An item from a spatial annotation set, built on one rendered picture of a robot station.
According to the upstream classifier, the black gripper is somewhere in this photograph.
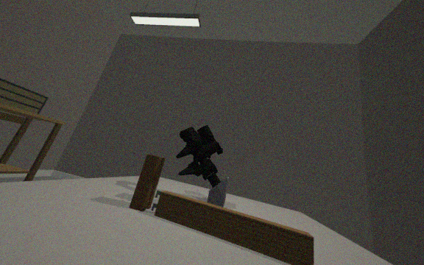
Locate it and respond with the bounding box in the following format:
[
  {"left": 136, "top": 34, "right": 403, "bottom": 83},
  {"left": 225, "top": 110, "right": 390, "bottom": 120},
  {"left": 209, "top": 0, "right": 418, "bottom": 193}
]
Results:
[{"left": 176, "top": 135, "right": 212, "bottom": 177}]

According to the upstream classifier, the dark brown wooden post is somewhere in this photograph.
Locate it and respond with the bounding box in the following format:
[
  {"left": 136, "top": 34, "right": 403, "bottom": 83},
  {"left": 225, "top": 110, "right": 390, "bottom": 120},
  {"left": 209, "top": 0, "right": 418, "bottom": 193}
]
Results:
[{"left": 130, "top": 154, "right": 166, "bottom": 211}]

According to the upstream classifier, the wooden board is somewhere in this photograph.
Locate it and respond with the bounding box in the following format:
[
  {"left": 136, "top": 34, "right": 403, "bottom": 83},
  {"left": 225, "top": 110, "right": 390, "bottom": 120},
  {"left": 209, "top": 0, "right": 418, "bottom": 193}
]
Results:
[{"left": 151, "top": 190, "right": 314, "bottom": 265}]

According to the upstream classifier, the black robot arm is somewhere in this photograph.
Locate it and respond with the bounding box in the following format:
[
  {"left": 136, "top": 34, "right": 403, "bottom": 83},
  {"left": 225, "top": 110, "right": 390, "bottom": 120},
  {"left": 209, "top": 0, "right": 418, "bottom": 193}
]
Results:
[{"left": 180, "top": 125, "right": 223, "bottom": 188}]

